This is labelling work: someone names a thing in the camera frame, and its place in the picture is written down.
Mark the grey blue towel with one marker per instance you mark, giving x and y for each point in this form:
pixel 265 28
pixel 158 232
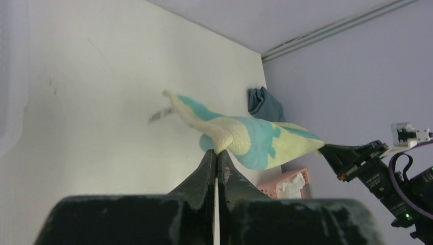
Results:
pixel 263 105

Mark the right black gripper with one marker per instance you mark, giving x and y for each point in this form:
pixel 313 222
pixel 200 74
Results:
pixel 405 198

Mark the aluminium frame rails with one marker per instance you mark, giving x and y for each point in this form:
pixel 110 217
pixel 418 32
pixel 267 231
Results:
pixel 333 28

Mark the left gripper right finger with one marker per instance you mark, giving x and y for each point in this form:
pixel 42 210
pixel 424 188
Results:
pixel 236 193

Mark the white cloth in pink basket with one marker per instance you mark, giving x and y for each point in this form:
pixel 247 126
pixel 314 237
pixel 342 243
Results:
pixel 291 188

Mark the pink plastic basket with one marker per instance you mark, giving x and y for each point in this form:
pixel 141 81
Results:
pixel 269 187

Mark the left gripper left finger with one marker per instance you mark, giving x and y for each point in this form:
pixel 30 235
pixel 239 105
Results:
pixel 197 194

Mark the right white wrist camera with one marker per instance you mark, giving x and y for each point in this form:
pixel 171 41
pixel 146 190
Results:
pixel 405 138

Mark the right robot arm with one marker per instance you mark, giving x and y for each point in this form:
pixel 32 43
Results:
pixel 427 237

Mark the green yellow towel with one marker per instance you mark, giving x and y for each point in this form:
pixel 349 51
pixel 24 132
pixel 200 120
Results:
pixel 257 144

